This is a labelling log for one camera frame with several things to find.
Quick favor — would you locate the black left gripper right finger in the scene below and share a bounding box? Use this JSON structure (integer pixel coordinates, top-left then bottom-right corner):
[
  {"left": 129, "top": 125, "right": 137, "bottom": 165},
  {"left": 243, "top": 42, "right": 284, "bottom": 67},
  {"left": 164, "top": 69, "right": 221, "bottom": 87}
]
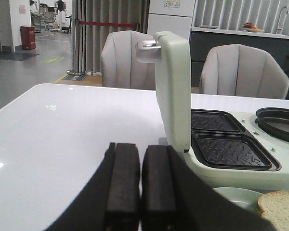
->
[{"left": 141, "top": 145, "right": 275, "bottom": 231}]

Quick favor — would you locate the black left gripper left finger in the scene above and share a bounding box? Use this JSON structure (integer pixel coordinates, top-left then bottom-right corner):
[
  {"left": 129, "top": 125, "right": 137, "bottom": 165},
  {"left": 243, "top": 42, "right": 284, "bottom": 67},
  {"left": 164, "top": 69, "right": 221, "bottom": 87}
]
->
[{"left": 47, "top": 143, "right": 140, "bottom": 231}]

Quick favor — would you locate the bread slice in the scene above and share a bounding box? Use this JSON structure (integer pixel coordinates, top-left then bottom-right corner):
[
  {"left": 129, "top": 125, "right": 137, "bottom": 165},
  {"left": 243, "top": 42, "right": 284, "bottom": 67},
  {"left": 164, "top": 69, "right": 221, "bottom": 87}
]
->
[{"left": 258, "top": 191, "right": 289, "bottom": 231}]

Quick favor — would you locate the green breakfast maker lid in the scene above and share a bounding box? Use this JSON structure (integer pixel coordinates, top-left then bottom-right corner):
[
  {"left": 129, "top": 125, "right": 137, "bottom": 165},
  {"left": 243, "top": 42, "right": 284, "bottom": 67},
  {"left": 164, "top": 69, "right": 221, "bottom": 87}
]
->
[{"left": 136, "top": 31, "right": 191, "bottom": 153}]

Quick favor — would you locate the light green round plate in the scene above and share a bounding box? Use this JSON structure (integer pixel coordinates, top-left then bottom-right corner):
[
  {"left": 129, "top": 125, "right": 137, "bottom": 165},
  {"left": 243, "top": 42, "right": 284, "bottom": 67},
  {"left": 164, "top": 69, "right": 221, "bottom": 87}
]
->
[{"left": 213, "top": 187, "right": 263, "bottom": 216}]

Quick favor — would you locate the black round frying pan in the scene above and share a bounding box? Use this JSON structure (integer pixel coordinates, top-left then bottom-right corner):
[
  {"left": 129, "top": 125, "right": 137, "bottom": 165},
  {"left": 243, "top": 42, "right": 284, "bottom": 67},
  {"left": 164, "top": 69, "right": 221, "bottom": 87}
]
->
[{"left": 256, "top": 107, "right": 289, "bottom": 142}]

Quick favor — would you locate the left grey chair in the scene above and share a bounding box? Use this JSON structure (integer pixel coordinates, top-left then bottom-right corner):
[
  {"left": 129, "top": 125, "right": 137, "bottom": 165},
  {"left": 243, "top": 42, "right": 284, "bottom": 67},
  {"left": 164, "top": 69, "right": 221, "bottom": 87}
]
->
[{"left": 101, "top": 30, "right": 156, "bottom": 90}]

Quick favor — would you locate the grey chair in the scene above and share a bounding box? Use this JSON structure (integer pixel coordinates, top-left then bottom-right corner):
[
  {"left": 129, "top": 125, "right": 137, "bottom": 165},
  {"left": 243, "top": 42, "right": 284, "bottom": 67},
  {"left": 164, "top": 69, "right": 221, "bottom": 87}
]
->
[
  {"left": 101, "top": 30, "right": 156, "bottom": 90},
  {"left": 199, "top": 44, "right": 289, "bottom": 99}
]

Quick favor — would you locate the right grey chair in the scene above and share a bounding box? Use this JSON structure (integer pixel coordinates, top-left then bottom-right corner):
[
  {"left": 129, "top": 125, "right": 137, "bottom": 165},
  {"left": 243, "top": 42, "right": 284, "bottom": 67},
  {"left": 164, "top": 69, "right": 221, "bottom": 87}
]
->
[{"left": 199, "top": 44, "right": 289, "bottom": 99}]

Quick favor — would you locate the red belt barrier stanchion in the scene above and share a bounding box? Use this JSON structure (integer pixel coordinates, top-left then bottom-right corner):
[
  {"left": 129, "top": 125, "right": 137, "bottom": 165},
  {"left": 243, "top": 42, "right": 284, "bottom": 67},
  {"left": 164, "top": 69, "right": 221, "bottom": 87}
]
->
[{"left": 66, "top": 19, "right": 140, "bottom": 76}]

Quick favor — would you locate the white refrigerator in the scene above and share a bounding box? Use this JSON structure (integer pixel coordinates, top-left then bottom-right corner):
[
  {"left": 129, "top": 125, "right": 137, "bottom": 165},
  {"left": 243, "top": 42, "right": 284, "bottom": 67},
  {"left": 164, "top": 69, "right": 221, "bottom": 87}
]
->
[{"left": 147, "top": 0, "right": 196, "bottom": 40}]

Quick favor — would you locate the fruit plate on counter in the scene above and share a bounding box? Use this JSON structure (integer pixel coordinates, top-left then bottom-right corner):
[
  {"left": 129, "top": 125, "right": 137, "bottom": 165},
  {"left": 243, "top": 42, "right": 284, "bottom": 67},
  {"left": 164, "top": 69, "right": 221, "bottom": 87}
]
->
[{"left": 242, "top": 22, "right": 264, "bottom": 33}]

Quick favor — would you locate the dark kitchen counter cabinet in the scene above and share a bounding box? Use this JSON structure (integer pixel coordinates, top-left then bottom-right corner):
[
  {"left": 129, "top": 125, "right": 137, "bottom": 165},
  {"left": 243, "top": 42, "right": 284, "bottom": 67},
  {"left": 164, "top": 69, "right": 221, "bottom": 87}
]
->
[{"left": 190, "top": 27, "right": 289, "bottom": 65}]

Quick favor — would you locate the red trash bin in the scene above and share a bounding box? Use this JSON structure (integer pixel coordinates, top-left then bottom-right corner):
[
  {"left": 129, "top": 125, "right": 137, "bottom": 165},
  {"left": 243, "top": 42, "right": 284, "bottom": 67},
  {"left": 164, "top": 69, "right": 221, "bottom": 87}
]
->
[{"left": 20, "top": 26, "right": 36, "bottom": 50}]

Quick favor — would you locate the chrome kitchen faucet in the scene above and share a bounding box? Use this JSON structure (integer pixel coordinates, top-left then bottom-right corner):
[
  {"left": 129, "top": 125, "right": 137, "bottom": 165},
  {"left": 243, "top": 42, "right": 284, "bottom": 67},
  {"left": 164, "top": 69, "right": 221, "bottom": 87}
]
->
[{"left": 275, "top": 5, "right": 289, "bottom": 34}]

